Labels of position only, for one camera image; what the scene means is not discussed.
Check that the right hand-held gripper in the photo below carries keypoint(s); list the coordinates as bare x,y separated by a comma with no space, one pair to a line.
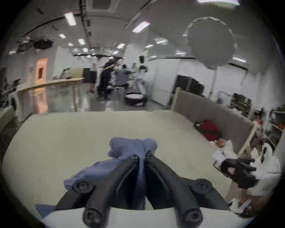
268,171

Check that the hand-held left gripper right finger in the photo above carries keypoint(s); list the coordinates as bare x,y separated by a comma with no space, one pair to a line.
171,189

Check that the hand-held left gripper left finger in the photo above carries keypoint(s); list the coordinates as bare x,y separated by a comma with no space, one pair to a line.
104,189

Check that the blue garment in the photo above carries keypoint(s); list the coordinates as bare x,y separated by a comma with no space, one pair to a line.
131,145

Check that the red bag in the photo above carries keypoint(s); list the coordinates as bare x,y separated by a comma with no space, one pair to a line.
209,130

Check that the grey padded headboard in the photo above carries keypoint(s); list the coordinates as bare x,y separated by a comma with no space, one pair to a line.
222,115

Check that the bed with beige sheet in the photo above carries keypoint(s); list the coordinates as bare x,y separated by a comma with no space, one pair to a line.
66,138

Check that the white robot on base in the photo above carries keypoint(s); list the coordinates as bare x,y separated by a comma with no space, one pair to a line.
139,89

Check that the group of people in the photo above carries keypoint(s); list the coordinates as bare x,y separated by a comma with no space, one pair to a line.
109,78

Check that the long wooden table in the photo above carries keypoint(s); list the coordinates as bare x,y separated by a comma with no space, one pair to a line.
51,84

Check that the washing machine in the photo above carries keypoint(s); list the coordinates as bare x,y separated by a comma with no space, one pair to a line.
13,104

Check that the round grey reflector on stand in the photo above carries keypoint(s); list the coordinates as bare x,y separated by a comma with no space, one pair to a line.
210,40

